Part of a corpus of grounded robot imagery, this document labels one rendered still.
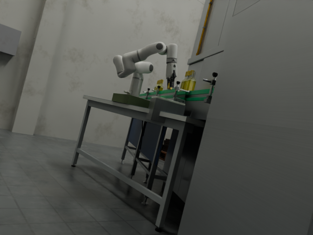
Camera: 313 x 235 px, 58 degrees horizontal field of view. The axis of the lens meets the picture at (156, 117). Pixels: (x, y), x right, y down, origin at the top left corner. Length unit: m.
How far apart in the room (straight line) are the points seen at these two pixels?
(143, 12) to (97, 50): 1.20
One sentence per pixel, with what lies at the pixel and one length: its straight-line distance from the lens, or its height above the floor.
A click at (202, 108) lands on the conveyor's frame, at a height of 0.82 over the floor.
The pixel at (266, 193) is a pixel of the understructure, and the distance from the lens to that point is 0.89.
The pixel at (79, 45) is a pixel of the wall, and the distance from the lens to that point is 4.99.
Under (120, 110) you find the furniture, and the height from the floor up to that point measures 0.68.
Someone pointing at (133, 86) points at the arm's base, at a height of 0.91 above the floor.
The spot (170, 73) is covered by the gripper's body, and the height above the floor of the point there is 1.02.
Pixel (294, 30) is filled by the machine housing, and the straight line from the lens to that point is 1.00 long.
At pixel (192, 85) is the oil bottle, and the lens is 2.33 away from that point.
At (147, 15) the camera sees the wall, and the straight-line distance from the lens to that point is 5.73.
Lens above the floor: 0.68
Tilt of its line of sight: 1 degrees up
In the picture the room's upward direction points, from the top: 14 degrees clockwise
